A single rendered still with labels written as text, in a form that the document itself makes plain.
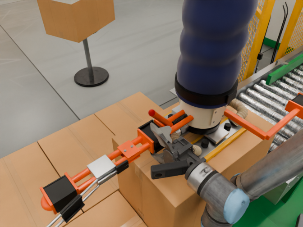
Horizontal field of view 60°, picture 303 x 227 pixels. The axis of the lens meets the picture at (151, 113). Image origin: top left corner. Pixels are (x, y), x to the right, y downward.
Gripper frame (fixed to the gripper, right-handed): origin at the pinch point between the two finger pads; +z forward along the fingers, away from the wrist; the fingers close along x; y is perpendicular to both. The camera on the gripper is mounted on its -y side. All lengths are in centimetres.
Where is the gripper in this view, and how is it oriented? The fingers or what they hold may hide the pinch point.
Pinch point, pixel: (148, 138)
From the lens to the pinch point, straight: 91.3
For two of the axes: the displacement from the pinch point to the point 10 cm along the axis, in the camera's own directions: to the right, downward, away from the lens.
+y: 7.6, -4.4, 4.8
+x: 0.0, -7.4, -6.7
